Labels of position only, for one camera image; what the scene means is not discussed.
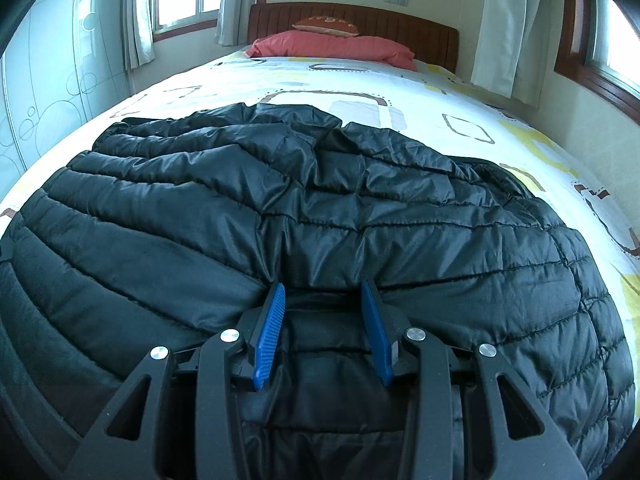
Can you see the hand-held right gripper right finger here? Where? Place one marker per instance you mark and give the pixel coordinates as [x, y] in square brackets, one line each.
[380, 332]

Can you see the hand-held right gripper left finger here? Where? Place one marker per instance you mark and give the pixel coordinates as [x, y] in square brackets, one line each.
[267, 332]

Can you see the black quilted puffer jacket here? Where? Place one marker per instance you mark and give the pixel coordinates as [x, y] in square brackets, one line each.
[300, 210]

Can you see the bed with patterned sheet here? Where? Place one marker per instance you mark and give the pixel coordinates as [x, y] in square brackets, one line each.
[350, 85]

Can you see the pink pillow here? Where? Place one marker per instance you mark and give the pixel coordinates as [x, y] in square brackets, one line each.
[330, 47]

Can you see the brown wooden headboard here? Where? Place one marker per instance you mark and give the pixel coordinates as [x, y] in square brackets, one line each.
[400, 30]

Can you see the orange patterned cushion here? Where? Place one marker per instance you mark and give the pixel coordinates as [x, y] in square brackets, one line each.
[325, 25]

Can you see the white curtain beside headboard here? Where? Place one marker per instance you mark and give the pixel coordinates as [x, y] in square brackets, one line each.
[240, 0]

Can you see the long white curtain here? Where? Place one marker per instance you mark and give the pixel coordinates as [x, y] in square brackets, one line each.
[510, 25]

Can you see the frosted glass sliding wardrobe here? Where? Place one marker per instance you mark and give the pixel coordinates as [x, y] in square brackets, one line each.
[55, 75]

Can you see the narrow white curtain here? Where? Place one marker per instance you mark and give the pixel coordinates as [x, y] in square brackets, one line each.
[137, 15]

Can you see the wide wooden frame window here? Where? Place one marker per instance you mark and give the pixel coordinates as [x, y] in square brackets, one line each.
[610, 35]

